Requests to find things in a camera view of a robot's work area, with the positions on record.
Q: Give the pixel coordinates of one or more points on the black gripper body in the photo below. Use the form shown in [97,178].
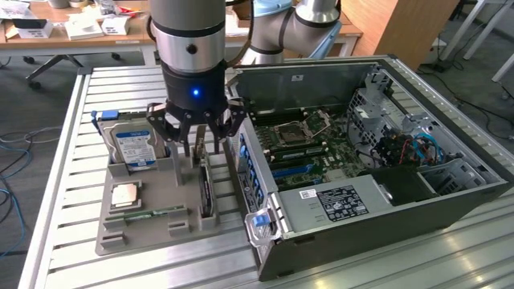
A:
[193,90]

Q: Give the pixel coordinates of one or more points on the black graphics card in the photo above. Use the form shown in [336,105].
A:
[205,192]

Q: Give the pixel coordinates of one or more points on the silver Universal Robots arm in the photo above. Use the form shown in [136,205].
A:
[188,18]

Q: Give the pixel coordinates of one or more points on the black RAM slot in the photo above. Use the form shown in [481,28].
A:
[276,121]

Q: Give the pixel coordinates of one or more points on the hard disk in blue caddy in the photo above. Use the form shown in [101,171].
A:
[133,147]

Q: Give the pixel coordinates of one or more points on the CPU socket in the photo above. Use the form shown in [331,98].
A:
[287,134]

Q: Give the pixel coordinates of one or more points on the RAM stick with white label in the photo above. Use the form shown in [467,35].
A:
[299,153]

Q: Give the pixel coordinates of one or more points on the silver socket cover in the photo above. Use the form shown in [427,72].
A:
[316,111]

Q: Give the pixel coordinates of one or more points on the long expansion slot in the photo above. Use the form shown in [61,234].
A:
[292,171]

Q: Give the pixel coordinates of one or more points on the white blue booklet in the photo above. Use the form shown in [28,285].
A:
[239,30]

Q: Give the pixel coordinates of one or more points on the silver CPU chip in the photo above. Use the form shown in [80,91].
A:
[124,195]

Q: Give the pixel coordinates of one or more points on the brown cardboard box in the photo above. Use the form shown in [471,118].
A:
[240,13]

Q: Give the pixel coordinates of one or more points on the green motherboard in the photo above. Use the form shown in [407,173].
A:
[336,156]

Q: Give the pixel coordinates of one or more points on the white labelled carton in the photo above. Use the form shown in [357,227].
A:
[116,27]

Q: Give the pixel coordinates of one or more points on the green RAM stick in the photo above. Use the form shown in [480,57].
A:
[144,214]

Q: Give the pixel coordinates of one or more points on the silver metal drive cage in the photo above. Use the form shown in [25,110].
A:
[360,120]

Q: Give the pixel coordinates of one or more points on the blue case release latch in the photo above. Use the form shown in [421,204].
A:
[260,219]

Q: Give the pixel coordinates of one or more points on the black wheeled leg base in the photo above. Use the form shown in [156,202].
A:
[52,64]

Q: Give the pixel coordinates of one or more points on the white open box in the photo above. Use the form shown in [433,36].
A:
[81,30]

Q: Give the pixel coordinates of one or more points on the silver power supply unit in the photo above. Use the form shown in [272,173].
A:
[304,216]

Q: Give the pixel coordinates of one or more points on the grey parts rack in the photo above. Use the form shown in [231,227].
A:
[160,238]

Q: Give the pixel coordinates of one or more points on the wooden top office desk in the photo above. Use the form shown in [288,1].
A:
[351,31]
[48,43]

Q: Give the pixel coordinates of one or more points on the tape roll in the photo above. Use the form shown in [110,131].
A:
[70,3]

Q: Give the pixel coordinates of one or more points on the white box with black lid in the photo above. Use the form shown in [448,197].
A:
[36,32]

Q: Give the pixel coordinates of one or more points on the grey cup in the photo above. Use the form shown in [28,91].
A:
[57,3]

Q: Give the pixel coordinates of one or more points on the open black PC case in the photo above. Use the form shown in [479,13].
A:
[360,241]

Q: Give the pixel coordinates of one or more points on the wooden cabinet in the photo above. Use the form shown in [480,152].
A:
[400,30]

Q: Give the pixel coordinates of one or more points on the printed paper sheets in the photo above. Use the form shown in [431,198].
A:
[13,12]

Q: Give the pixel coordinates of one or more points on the silver disk bay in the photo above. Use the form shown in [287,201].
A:
[449,177]

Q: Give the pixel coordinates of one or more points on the white table frame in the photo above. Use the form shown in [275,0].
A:
[485,30]

